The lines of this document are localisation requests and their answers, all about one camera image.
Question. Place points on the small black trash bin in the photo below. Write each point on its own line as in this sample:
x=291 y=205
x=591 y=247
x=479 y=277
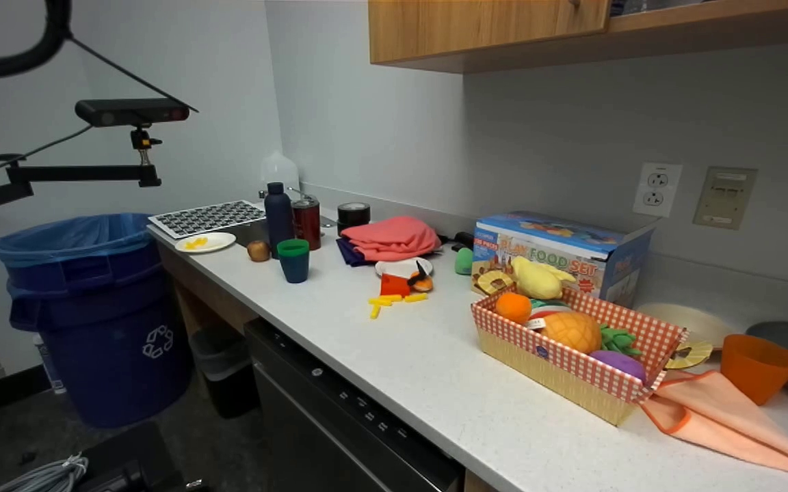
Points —
x=226 y=367

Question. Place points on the purple toy eggplant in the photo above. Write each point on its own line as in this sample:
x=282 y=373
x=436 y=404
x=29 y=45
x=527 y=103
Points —
x=621 y=362

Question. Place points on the small brown toy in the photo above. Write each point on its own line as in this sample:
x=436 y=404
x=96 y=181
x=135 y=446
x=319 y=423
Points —
x=257 y=251

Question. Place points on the red white plush toy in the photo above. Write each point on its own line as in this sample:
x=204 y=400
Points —
x=405 y=277

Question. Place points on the dark blue bottle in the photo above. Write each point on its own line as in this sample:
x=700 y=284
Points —
x=276 y=214

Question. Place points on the black can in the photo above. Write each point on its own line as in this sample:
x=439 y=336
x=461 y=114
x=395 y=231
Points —
x=350 y=214

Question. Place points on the red checkered basket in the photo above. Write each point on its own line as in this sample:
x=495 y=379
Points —
x=580 y=378

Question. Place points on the blue recycling bin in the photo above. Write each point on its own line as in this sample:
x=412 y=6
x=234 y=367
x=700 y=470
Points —
x=104 y=310

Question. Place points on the orange plastic cup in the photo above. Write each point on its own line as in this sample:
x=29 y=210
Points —
x=756 y=367

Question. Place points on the cream bowl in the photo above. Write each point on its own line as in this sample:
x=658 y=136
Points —
x=704 y=333

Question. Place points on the pink folded cloth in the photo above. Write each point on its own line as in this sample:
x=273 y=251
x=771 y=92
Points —
x=391 y=239

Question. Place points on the dark red jar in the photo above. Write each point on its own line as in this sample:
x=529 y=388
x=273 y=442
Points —
x=308 y=220

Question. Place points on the white dish drying rack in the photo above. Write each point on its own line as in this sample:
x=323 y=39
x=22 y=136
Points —
x=206 y=217

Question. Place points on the black camera on boom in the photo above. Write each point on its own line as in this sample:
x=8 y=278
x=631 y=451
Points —
x=96 y=113

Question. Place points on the white plate with yellow food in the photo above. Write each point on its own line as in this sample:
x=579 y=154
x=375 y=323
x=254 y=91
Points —
x=206 y=240

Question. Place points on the yellow plush banana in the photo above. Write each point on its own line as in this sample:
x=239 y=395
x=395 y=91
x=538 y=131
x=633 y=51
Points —
x=539 y=278

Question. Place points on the small orange toy ball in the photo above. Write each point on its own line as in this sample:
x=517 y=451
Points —
x=512 y=307

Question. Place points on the green and blue cup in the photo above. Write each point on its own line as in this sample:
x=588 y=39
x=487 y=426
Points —
x=293 y=258

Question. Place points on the orange plush fruit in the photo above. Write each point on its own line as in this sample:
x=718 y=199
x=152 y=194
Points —
x=576 y=332

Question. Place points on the blue toy food box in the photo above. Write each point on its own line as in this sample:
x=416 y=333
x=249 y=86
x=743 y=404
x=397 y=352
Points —
x=602 y=261

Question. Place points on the white power outlet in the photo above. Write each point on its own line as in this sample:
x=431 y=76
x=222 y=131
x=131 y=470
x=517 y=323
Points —
x=658 y=188

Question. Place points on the black dishwasher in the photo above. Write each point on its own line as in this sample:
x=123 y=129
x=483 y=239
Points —
x=325 y=434

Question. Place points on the beige wall switch plate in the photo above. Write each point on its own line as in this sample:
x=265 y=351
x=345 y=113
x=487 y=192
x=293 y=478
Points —
x=724 y=196

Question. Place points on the wooden cabinet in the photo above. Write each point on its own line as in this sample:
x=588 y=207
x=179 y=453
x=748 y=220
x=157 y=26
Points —
x=468 y=35

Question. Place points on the orange cloth napkin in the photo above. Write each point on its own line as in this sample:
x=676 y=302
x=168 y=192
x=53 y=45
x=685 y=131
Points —
x=713 y=412

